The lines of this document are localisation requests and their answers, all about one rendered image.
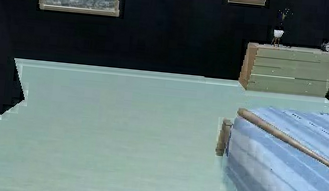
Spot bed with blue striped cover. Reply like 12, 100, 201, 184
211, 101, 329, 191

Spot pale green chest of drawers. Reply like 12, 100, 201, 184
237, 41, 329, 99

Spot wooden baseball bat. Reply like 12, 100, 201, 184
231, 107, 329, 179

